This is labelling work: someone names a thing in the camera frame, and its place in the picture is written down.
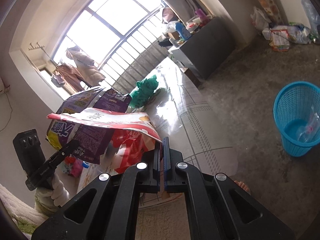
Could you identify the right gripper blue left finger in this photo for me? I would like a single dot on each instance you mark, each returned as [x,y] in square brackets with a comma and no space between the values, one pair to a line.
[155,169]

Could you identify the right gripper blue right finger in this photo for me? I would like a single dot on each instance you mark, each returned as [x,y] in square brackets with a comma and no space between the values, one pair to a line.
[166,162]

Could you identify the red snack bag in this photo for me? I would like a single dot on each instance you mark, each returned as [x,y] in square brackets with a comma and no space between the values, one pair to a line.
[133,135]

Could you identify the green plastic bag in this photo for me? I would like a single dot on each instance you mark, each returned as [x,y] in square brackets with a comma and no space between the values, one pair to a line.
[145,91]

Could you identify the blue mesh trash basket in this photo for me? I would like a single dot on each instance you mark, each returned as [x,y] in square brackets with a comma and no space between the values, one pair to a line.
[291,110]

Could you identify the pile of floor trash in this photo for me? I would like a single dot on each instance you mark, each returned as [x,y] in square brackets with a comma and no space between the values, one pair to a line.
[281,37]

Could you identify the left hand white glove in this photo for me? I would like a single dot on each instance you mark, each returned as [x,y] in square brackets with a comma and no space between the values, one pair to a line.
[49,201]

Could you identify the purple snack bag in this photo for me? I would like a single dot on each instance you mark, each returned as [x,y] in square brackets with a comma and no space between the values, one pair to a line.
[80,118]

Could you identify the brown hanging garment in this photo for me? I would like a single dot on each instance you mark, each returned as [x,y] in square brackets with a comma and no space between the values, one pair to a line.
[71,75]

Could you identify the pink puffer jacket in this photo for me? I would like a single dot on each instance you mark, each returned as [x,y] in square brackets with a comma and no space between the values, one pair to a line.
[85,66]

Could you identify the metal balcony railing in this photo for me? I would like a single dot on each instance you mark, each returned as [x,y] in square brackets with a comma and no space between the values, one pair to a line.
[136,55]

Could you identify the grey cabinet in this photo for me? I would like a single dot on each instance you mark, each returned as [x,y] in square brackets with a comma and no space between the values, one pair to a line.
[206,49]

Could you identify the cardboard box on cabinet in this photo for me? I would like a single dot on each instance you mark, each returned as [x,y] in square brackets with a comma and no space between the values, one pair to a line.
[174,35]

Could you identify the clear plastic wrapper in basket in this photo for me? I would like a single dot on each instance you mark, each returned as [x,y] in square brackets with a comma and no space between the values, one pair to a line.
[307,133]

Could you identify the blue detergent bottle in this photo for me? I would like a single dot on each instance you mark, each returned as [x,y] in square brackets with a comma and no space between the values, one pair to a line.
[183,32]

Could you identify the pink bag on cabinet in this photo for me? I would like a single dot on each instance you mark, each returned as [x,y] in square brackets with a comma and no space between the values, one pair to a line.
[167,15]

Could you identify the purple cup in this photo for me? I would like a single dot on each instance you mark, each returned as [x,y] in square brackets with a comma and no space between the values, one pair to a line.
[200,13]

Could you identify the white plastic bag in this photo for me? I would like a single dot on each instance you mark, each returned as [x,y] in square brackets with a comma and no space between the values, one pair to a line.
[260,19]

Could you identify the large clear water jug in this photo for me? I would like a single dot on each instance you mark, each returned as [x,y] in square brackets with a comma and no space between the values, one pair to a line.
[312,14]

